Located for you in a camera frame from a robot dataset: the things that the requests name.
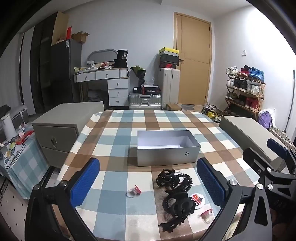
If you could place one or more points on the open cardboard box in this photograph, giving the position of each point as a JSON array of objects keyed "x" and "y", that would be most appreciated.
[{"x": 80, "y": 37}]

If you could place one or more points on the grey arched mirror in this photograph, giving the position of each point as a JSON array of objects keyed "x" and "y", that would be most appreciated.
[{"x": 107, "y": 55}]

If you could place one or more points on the grey cabinet right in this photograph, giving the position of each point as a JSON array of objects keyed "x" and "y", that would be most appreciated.
[{"x": 248, "y": 133}]

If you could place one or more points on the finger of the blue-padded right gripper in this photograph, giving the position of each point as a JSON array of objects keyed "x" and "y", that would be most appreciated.
[{"x": 281, "y": 151}]

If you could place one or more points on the yellow shoe box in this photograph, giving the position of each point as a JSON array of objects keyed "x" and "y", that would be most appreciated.
[{"x": 168, "y": 51}]

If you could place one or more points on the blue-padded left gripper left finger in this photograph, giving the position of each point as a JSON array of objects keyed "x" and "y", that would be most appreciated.
[{"x": 41, "y": 222}]

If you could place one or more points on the grey drawer cabinet left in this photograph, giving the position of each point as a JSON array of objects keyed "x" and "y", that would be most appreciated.
[{"x": 57, "y": 130}]

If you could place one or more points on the black red box on suitcase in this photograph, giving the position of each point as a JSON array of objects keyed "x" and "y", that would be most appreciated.
[{"x": 147, "y": 89}]

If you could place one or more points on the tall flat cardboard sheet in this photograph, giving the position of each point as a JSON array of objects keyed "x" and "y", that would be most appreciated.
[{"x": 60, "y": 27}]

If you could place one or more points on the silver suitcase lying flat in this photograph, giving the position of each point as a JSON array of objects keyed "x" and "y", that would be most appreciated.
[{"x": 137, "y": 101}]

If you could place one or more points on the cardboard box on floor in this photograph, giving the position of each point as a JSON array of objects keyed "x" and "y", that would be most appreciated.
[{"x": 173, "y": 107}]

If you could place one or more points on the white cylindrical humidifier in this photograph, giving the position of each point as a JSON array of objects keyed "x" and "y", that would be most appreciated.
[{"x": 8, "y": 126}]

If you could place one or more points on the black red shoe box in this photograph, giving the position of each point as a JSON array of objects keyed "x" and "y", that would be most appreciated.
[{"x": 169, "y": 61}]

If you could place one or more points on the white dressing desk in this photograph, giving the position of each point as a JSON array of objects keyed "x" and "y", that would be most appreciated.
[{"x": 116, "y": 81}]

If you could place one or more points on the wooden door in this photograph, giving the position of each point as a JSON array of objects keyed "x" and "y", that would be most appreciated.
[{"x": 193, "y": 40}]

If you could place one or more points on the blue plaid side table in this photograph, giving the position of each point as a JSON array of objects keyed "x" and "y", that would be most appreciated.
[{"x": 26, "y": 167}]

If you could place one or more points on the white China flag badge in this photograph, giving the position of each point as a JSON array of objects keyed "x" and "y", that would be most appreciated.
[{"x": 199, "y": 200}]

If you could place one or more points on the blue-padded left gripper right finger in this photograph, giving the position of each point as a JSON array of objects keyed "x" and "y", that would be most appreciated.
[{"x": 255, "y": 220}]

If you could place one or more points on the black refrigerator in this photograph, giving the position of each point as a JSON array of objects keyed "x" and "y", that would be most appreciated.
[{"x": 65, "y": 56}]

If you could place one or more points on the white upright suitcase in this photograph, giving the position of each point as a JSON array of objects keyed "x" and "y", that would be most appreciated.
[{"x": 169, "y": 81}]

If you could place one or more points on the black claw hair clip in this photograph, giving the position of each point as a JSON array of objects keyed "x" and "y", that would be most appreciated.
[{"x": 165, "y": 177}]

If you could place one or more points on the purple bag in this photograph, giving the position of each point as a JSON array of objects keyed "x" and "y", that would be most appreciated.
[{"x": 266, "y": 117}]

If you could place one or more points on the silver rectangular storage box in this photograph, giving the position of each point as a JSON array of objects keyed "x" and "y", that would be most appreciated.
[{"x": 163, "y": 148}]

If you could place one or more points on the wooden shoe rack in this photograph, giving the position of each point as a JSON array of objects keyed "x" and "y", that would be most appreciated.
[{"x": 245, "y": 91}]

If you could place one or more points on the black wardrobe shelf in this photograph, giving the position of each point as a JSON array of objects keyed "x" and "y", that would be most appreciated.
[{"x": 40, "y": 63}]

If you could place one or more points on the black wrapped flower bouquet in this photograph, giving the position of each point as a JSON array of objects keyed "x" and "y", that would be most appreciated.
[{"x": 140, "y": 74}]

